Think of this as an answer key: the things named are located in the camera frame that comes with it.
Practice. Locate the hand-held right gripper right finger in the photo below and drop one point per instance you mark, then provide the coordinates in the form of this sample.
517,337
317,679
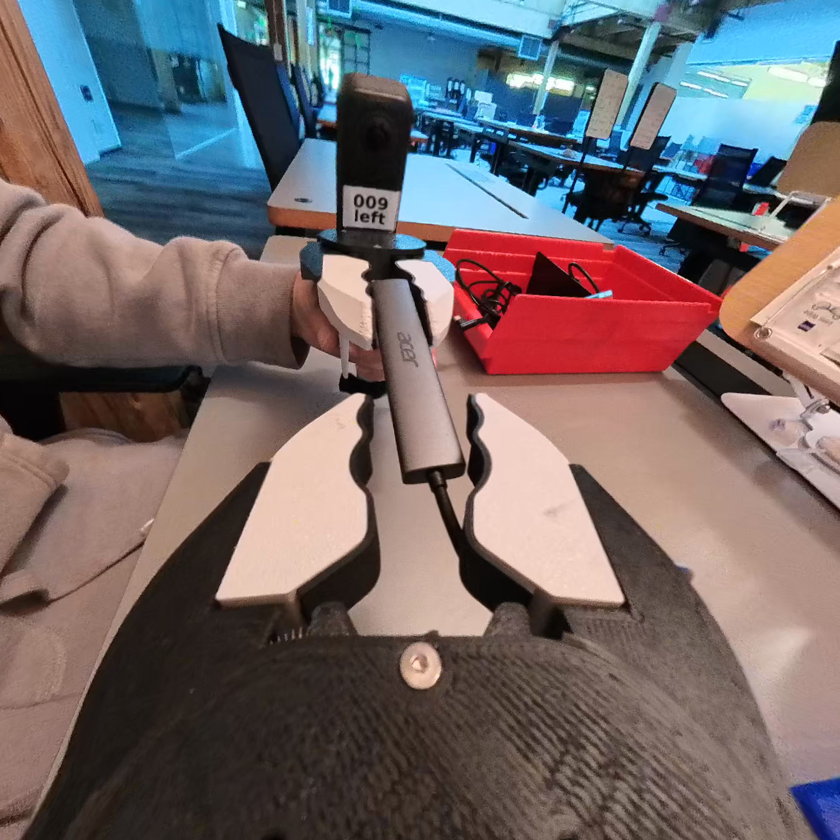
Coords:
538,518

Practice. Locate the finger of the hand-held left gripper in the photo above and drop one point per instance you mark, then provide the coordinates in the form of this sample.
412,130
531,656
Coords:
341,302
434,295

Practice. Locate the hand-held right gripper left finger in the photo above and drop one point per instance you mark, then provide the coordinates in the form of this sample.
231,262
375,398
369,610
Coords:
302,518

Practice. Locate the red plastic bin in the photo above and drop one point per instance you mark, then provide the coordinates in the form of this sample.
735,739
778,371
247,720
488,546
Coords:
590,334

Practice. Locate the person's left forearm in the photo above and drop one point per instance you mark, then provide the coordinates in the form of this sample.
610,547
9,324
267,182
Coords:
131,295

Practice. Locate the white desk with wooden edge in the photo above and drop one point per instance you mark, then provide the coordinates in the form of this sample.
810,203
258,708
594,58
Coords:
426,190

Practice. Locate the grey desk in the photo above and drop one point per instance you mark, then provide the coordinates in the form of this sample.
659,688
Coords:
656,459

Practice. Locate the person's left hand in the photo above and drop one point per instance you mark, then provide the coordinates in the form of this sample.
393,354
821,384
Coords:
310,323

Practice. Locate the black mesh chair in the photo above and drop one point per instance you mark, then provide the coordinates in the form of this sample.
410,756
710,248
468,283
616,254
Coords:
262,111

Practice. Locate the black flat device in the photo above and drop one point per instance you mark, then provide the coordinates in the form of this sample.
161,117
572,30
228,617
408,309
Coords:
554,275

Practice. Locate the black office chair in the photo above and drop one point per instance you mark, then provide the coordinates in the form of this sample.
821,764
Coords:
617,190
722,174

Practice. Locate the tan partition board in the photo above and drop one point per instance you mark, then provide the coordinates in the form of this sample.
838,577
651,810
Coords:
607,102
814,161
653,115

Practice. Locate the white sheet with clear stand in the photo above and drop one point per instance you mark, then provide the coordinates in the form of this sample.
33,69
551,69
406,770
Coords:
754,410

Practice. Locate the person's beige clothing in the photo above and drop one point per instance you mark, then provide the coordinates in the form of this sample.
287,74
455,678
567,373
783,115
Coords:
52,590

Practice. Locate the wooden board with paper sign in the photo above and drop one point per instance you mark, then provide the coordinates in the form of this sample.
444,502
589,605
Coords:
761,289

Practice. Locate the blue plastic bin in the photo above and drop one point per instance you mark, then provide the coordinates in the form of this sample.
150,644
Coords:
820,814

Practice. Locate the wooden door frame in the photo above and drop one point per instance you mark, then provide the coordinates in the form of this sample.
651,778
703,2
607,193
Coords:
33,131

